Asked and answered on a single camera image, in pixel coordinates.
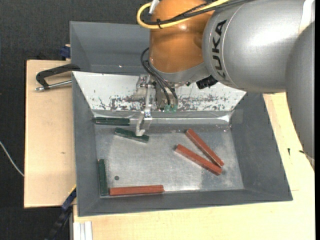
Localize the red-brown flat block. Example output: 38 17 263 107
173 143 223 177
108 184 165 197
185 128 225 168

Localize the pale wood board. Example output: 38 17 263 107
23 59 77 209

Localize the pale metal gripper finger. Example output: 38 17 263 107
143 110 154 134
135 111 147 138

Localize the black cylinder on white bracket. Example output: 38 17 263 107
195 74 218 90

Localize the dark green flat block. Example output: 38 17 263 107
114 127 150 144
93 116 131 127
97 158 110 197

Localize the grey metal bin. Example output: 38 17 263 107
69 20 294 217

